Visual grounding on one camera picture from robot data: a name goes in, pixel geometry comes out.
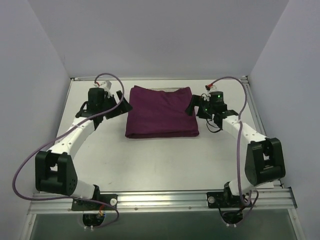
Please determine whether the purple cloth wrap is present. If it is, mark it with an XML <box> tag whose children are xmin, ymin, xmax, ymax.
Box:
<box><xmin>125</xmin><ymin>85</ymin><xmax>200</xmax><ymax>139</ymax></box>

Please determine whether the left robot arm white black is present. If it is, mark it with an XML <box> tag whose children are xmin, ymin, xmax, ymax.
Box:
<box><xmin>35</xmin><ymin>87</ymin><xmax>133</xmax><ymax>210</ymax></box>

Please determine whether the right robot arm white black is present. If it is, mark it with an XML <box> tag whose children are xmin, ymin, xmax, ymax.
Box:
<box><xmin>185</xmin><ymin>91</ymin><xmax>286</xmax><ymax>207</ymax></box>

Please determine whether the metal mesh instrument tray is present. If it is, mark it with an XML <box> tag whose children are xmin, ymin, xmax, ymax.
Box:
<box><xmin>148</xmin><ymin>87</ymin><xmax>181</xmax><ymax>93</ymax></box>

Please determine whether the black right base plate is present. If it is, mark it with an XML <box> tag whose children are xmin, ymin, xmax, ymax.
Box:
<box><xmin>206</xmin><ymin>191</ymin><xmax>244</xmax><ymax>209</ymax></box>

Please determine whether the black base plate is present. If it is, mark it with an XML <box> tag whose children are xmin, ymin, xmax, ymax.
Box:
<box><xmin>71</xmin><ymin>193</ymin><xmax>118</xmax><ymax>212</ymax></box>
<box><xmin>206</xmin><ymin>191</ymin><xmax>244</xmax><ymax>209</ymax></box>

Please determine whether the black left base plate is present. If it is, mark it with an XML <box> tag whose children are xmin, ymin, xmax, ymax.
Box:
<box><xmin>71</xmin><ymin>193</ymin><xmax>118</xmax><ymax>212</ymax></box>

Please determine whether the aluminium front rail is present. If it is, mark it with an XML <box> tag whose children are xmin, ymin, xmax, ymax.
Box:
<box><xmin>28</xmin><ymin>186</ymin><xmax>297</xmax><ymax>214</ymax></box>

